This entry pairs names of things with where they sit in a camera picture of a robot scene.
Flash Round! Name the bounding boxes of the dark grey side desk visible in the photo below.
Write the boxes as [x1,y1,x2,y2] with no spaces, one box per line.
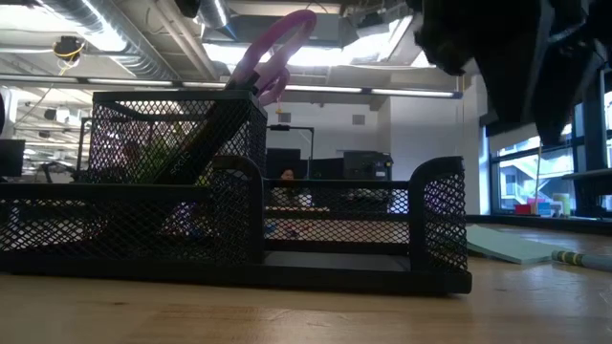
[561,167,612,219]

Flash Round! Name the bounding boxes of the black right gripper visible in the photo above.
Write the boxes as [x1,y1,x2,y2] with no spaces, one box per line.
[413,0,612,147]

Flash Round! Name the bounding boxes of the black aluminium table frame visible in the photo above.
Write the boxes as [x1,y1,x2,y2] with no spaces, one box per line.
[466,213,612,236]

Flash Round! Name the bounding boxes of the purple handled scissors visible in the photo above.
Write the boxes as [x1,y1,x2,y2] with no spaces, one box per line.
[155,8,318,186]

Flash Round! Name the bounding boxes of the teal pencil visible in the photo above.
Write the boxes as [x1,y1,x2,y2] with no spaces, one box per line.
[552,249,612,274]

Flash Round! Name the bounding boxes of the black pole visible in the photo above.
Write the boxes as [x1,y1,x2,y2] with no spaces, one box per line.
[580,66,612,173]

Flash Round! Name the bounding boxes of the teal sticky note pad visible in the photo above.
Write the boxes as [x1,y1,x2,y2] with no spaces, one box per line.
[466,223,570,266]

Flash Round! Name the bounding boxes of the black mesh desk organizer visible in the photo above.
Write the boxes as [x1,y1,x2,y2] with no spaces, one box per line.
[0,89,473,296]

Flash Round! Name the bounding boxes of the black ceiling device yellow cable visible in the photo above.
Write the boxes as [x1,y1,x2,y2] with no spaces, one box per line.
[52,34,88,62]

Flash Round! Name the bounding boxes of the thin black stand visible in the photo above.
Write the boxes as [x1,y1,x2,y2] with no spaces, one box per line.
[266,122,317,181]

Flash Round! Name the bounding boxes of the grey ceiling box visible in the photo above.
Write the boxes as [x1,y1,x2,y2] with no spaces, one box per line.
[308,11,341,43]

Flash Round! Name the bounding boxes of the person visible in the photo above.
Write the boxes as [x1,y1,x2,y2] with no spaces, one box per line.
[270,166,315,207]

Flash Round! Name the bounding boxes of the long ceiling light bar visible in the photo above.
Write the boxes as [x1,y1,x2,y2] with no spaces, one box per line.
[0,74,464,99]

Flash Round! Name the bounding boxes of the green plant in white pot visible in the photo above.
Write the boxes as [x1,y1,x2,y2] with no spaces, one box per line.
[128,136,211,185]

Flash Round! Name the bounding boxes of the black monitor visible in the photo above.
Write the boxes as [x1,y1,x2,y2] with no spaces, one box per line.
[0,138,27,179]
[264,146,303,181]

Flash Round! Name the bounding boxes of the yellow hanging cord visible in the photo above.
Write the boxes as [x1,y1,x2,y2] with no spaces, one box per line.
[533,142,546,216]

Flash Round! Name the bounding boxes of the green container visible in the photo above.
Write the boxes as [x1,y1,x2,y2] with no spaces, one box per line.
[553,192,573,217]

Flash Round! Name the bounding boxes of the black equipment box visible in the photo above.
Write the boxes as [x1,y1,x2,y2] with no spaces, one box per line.
[341,149,394,182]

